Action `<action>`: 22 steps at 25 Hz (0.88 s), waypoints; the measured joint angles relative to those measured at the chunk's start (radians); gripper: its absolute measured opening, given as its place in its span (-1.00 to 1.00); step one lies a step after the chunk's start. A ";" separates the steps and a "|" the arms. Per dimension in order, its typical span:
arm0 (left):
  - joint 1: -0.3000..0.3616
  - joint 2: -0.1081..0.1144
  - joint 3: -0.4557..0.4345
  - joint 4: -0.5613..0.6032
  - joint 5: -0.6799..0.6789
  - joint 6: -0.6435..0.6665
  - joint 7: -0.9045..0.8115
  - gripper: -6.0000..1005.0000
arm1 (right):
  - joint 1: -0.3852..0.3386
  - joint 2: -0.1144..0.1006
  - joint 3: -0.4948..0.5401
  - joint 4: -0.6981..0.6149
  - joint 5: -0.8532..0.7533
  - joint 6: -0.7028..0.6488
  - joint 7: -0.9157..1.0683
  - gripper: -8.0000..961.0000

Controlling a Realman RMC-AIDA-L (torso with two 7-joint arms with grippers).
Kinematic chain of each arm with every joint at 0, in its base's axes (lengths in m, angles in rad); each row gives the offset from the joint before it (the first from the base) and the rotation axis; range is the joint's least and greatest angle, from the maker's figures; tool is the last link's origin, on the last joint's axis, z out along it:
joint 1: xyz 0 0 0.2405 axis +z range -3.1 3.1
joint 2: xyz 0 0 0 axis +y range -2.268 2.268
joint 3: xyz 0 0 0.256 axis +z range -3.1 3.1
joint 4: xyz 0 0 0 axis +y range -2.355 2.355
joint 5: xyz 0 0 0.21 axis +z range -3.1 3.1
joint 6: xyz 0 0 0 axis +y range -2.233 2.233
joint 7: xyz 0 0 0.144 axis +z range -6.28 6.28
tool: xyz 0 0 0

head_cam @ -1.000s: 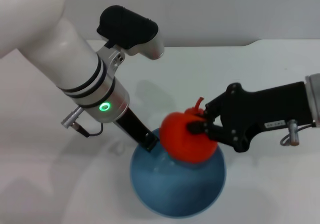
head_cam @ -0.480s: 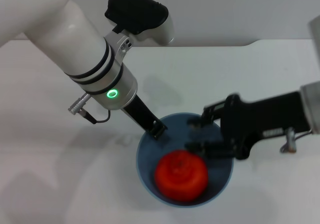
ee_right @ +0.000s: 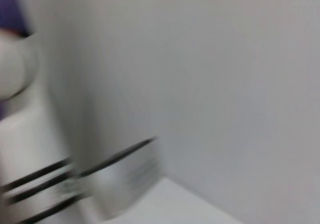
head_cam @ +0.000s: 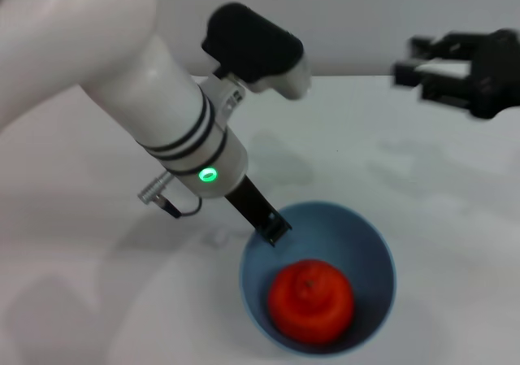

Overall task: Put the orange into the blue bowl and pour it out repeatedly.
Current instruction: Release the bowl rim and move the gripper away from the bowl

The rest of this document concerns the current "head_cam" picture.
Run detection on orange fruit with stem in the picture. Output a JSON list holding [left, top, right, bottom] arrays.
[[266, 259, 355, 345]]

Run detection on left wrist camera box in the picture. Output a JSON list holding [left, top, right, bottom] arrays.
[[198, 2, 313, 133]]

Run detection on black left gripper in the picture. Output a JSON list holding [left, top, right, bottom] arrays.
[[223, 176, 293, 249]]

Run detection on blue ceramic bowl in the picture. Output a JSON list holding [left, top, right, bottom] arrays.
[[238, 201, 397, 356]]

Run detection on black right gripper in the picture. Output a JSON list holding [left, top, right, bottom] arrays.
[[391, 28, 520, 120]]

